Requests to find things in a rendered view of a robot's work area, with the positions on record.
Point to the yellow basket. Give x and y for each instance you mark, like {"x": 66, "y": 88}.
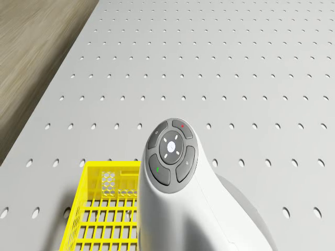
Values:
{"x": 86, "y": 209}

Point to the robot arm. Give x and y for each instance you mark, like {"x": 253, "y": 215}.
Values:
{"x": 183, "y": 209}

